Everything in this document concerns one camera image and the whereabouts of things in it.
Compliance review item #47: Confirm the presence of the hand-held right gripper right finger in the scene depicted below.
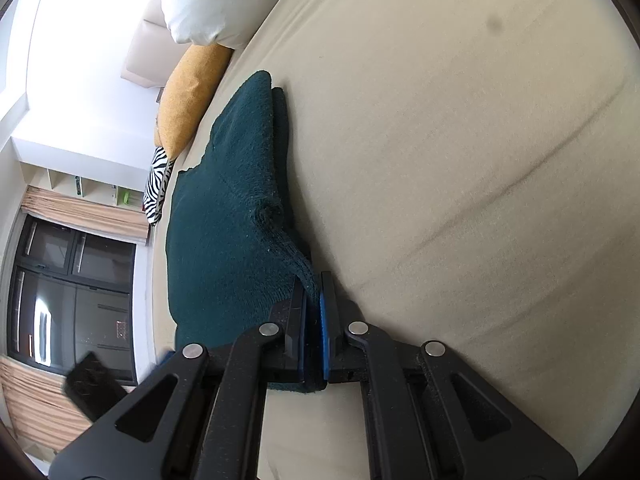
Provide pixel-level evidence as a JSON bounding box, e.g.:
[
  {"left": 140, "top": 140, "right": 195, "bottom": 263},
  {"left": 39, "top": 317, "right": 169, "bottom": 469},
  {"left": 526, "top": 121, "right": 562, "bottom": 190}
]
[{"left": 319, "top": 270, "right": 578, "bottom": 480}]

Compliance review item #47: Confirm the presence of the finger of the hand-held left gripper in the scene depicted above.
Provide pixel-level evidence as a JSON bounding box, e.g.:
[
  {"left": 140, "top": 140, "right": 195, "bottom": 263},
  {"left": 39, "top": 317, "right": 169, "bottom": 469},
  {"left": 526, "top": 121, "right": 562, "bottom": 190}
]
[{"left": 62, "top": 351, "right": 138, "bottom": 424}]

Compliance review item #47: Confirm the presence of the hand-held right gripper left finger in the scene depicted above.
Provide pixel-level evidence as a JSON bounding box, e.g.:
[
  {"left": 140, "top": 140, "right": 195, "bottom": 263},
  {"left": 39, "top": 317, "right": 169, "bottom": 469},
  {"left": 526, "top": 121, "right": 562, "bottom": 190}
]
[{"left": 47, "top": 279, "right": 308, "bottom": 480}]

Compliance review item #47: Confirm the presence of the dark green knit sweater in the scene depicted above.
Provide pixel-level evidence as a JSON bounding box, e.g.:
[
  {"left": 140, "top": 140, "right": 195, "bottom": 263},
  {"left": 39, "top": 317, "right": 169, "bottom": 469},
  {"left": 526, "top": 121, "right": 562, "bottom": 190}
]
[{"left": 165, "top": 70, "right": 326, "bottom": 394}]

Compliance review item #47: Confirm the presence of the beige curtain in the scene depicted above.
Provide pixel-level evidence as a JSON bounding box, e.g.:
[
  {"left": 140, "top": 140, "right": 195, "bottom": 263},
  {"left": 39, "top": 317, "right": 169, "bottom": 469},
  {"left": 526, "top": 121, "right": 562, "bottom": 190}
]
[
  {"left": 20, "top": 186, "right": 151, "bottom": 247},
  {"left": 0, "top": 354, "right": 137, "bottom": 463}
]

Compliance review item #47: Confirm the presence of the dark framed window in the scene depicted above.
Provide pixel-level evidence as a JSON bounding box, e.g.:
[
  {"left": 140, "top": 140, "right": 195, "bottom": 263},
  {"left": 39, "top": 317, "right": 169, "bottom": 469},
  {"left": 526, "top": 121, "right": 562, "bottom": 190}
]
[{"left": 6, "top": 215, "right": 138, "bottom": 386}]

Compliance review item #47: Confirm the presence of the zebra striped pillow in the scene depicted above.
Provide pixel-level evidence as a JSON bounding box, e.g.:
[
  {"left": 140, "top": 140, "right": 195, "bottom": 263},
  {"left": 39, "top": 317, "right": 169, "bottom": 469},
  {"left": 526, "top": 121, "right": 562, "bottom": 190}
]
[{"left": 142, "top": 146, "right": 176, "bottom": 226}]

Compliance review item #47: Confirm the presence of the bed with beige sheet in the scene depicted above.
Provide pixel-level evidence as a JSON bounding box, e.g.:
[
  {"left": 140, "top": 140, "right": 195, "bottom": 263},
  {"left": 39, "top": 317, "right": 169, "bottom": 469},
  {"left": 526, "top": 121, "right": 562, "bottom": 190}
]
[{"left": 149, "top": 0, "right": 637, "bottom": 480}]

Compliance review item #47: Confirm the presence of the yellow pillow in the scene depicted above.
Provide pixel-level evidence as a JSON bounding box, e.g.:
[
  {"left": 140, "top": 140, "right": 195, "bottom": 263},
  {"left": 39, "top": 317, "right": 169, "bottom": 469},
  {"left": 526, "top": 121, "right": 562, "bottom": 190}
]
[{"left": 153, "top": 42, "right": 234, "bottom": 160}]

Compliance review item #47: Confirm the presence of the beige padded headboard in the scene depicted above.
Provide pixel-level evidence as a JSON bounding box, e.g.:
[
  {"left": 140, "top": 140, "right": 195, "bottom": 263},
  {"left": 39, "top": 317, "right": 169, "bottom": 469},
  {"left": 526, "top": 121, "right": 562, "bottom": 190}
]
[{"left": 121, "top": 0, "right": 173, "bottom": 91}]

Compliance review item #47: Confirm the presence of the white wall shelf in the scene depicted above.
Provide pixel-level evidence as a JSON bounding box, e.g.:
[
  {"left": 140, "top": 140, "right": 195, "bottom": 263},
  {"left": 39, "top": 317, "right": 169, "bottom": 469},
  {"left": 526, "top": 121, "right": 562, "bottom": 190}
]
[{"left": 19, "top": 160, "right": 151, "bottom": 211}]

